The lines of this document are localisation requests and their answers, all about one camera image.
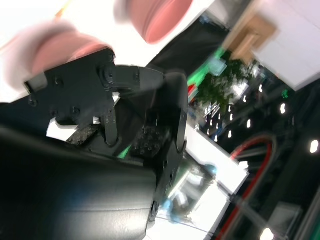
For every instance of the green table cloth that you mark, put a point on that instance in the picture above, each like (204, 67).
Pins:
(197, 80)

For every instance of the brown cardboard box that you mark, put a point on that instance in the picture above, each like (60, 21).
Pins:
(250, 35)

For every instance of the pink plastic bowl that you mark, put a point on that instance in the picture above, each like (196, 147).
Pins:
(130, 17)
(170, 20)
(50, 50)

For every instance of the red object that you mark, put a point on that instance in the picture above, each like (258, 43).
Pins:
(192, 91)

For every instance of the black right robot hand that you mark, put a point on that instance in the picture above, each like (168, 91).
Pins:
(75, 175)

